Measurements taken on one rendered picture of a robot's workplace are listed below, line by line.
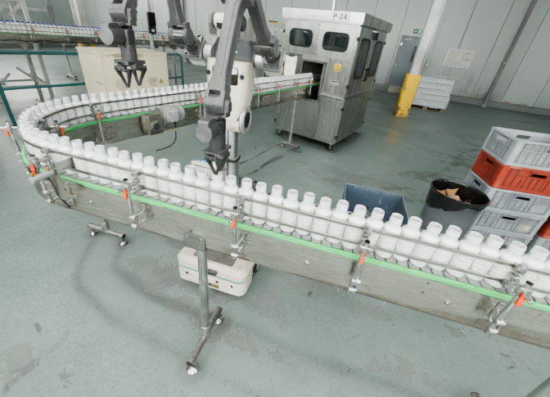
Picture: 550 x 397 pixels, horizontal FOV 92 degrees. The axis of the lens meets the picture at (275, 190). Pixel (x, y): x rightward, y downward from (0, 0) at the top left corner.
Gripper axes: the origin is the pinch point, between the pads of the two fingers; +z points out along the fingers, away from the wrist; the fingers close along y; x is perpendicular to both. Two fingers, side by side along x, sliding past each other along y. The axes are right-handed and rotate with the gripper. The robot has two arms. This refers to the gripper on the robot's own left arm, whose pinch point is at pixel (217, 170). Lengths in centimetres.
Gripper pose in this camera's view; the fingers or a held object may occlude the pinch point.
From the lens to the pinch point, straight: 102.4
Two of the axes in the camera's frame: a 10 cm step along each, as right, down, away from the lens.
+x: -9.6, -2.2, 1.9
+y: 2.7, -4.6, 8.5
